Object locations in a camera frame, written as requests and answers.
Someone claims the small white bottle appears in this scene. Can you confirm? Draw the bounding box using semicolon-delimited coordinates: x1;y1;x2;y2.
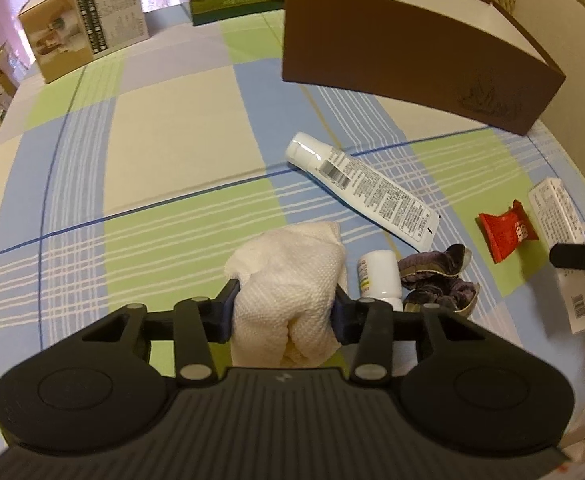
357;250;404;311

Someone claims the checkered tablecloth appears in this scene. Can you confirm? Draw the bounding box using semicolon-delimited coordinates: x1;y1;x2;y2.
0;7;585;461

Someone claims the long white box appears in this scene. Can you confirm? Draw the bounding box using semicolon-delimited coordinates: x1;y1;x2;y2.
527;177;585;336

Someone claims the beige printed carton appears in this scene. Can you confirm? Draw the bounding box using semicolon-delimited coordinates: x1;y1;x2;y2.
17;0;152;84

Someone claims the red candy packet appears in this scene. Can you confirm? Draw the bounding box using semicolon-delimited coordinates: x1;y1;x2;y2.
477;200;540;264

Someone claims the dark velvet scrunchie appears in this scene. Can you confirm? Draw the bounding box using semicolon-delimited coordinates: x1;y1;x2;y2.
397;244;481;317

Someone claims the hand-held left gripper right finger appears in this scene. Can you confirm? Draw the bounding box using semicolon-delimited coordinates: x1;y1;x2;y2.
330;286;478;386

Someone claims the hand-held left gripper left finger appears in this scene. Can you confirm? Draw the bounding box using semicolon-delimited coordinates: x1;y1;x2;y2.
80;278;240;387

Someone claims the white waffle cloth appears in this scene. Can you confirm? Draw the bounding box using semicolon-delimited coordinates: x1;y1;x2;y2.
224;221;347;367

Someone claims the brown cardboard box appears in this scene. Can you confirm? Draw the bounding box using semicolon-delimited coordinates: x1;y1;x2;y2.
281;0;567;137

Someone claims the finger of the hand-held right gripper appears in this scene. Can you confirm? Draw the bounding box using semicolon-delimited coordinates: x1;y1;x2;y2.
549;243;585;288

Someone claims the white capped squeeze tube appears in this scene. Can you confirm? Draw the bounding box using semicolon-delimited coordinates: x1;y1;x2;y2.
286;131;441;251

